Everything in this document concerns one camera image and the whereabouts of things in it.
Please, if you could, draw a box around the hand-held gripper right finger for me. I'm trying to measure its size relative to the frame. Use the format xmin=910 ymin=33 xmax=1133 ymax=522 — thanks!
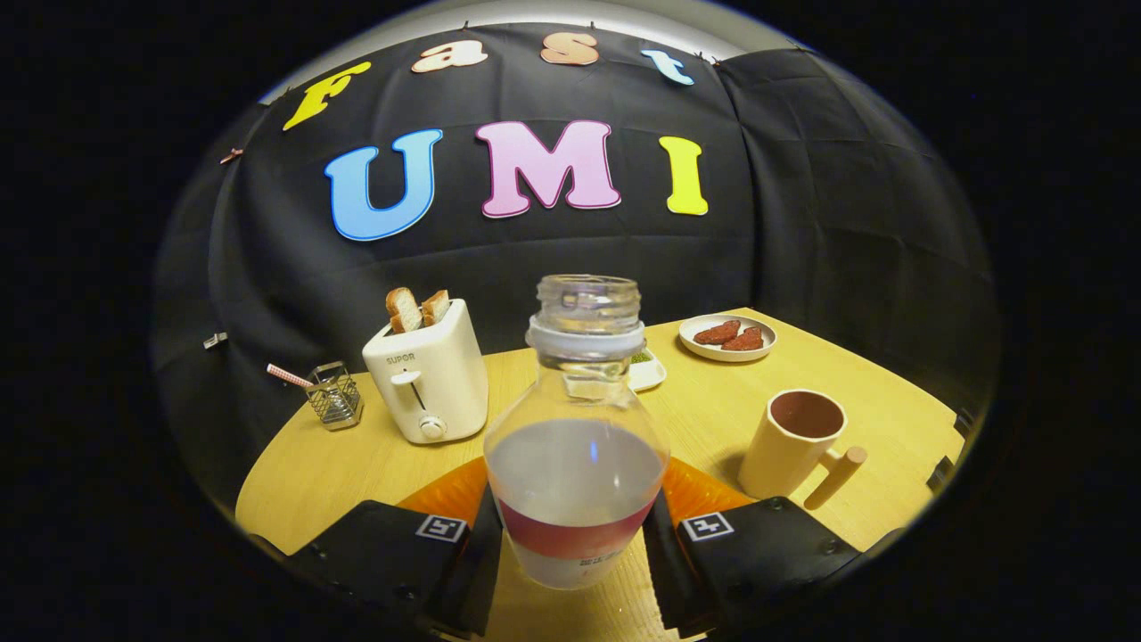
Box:
xmin=642 ymin=457 xmax=862 ymax=639

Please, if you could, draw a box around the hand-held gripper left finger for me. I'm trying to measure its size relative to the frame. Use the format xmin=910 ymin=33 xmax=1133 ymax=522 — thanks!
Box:
xmin=285 ymin=455 xmax=505 ymax=639

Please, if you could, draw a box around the cream cup wooden handle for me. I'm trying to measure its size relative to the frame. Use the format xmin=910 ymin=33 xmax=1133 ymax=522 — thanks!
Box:
xmin=738 ymin=389 xmax=868 ymax=511

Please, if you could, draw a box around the clear juice bottle red label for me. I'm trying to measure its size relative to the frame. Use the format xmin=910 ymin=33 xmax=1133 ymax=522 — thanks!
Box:
xmin=483 ymin=274 xmax=671 ymax=590

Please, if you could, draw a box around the wooden table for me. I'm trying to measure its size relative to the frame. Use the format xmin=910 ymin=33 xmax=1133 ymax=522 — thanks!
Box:
xmin=234 ymin=308 xmax=968 ymax=642

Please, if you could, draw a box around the white toaster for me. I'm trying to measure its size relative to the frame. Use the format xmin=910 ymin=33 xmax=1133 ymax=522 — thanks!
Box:
xmin=362 ymin=299 xmax=489 ymax=445

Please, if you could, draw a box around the round white plate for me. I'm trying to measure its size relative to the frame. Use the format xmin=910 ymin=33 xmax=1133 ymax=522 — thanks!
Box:
xmin=678 ymin=313 xmax=777 ymax=363

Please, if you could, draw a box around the white divided dish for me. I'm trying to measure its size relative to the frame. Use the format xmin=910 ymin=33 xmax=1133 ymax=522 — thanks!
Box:
xmin=627 ymin=348 xmax=668 ymax=393

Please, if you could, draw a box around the wire mesh holder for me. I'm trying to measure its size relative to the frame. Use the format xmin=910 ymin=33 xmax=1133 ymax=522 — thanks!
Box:
xmin=306 ymin=361 xmax=365 ymax=432

